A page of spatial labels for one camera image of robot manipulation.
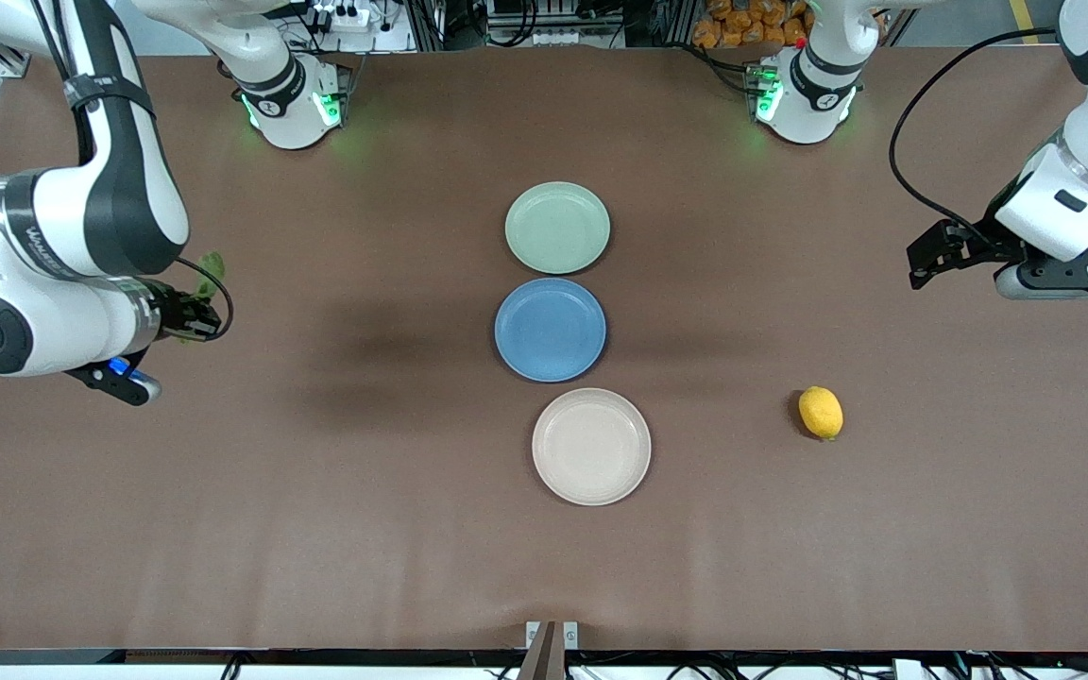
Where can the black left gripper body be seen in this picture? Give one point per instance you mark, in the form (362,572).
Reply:
(983,247)

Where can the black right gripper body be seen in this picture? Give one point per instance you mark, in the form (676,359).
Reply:
(172,314)

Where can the green lettuce leaf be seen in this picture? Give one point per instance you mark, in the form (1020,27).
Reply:
(213,269)

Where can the yellow lemon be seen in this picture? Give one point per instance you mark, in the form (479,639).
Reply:
(821,414)

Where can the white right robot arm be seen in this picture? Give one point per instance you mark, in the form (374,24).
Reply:
(53,227)

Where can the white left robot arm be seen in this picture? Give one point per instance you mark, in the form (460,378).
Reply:
(813,94)

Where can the orange snack packets bag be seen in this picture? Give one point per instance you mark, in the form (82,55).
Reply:
(742,24)

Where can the white power strip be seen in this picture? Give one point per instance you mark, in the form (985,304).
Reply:
(346,16)

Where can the blue plate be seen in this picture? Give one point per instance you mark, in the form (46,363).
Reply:
(551,331)

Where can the metal equipment rack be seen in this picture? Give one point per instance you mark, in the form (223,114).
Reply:
(431,24)

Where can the light green plate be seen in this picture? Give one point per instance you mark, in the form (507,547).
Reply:
(558,229)

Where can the beige plate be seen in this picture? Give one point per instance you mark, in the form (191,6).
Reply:
(591,447)

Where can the small white adapter box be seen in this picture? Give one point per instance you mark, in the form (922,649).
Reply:
(908,671)

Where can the metal bracket with brown post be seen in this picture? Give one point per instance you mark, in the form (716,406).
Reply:
(552,652)

